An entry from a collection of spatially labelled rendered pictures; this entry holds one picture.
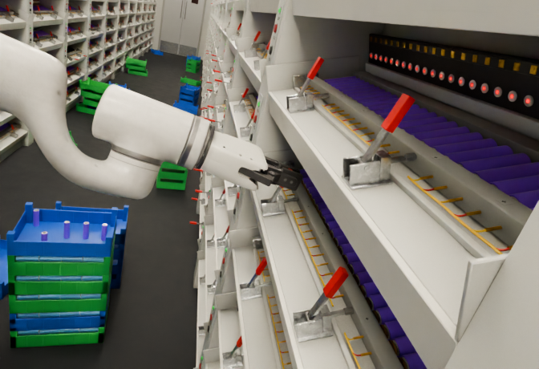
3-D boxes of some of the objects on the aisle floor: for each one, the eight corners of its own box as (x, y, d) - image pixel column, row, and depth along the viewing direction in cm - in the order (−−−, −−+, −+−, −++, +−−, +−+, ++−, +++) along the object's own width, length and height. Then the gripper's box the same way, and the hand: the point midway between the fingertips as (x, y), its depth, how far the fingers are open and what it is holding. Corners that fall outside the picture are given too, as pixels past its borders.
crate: (10, 348, 128) (10, 331, 125) (27, 306, 146) (27, 289, 143) (103, 342, 138) (104, 327, 136) (109, 304, 156) (110, 289, 153)
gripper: (206, 139, 50) (320, 181, 56) (206, 111, 64) (297, 146, 70) (188, 185, 53) (298, 221, 58) (192, 148, 67) (281, 179, 72)
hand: (287, 176), depth 63 cm, fingers closed
